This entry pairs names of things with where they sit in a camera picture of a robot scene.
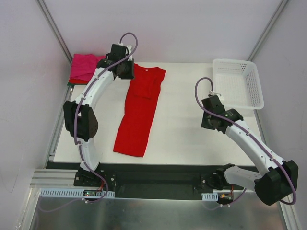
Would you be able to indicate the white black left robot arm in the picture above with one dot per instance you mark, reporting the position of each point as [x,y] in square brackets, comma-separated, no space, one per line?
[79,117]

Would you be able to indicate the aluminium frame post left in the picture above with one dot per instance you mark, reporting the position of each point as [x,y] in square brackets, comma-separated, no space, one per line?
[55,30]

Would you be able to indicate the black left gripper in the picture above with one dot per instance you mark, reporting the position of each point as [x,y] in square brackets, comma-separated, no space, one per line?
[130,69]

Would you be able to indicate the aluminium frame post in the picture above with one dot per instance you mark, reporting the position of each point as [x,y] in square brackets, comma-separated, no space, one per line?
[268,28]
[55,30]

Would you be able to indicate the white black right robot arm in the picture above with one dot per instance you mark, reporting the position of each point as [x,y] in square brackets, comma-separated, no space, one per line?
[275,180]

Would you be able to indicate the folded pink t shirt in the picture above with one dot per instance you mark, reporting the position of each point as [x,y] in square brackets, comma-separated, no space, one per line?
[84,65]

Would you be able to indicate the folded green t shirt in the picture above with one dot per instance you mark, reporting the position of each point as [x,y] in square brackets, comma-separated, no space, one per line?
[69,83]

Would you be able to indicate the white perforated plastic basket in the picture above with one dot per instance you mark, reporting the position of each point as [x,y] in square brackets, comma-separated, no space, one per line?
[238,84]

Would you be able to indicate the white slotted cable duct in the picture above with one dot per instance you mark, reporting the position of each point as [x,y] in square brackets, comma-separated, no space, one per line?
[75,193]

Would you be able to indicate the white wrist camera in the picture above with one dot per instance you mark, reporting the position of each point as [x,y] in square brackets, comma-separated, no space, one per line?
[213,93]
[128,47]

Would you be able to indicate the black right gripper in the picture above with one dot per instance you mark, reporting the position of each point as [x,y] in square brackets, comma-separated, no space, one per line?
[207,122]

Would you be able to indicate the aluminium frame post right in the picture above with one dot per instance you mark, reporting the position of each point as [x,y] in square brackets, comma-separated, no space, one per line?
[268,28]

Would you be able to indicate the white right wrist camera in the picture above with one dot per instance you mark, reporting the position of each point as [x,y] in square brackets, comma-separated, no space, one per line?
[213,93]

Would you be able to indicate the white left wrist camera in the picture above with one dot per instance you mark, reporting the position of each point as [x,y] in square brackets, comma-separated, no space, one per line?
[128,47]

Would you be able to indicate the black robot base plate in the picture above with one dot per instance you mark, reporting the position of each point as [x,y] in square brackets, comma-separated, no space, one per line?
[146,181]

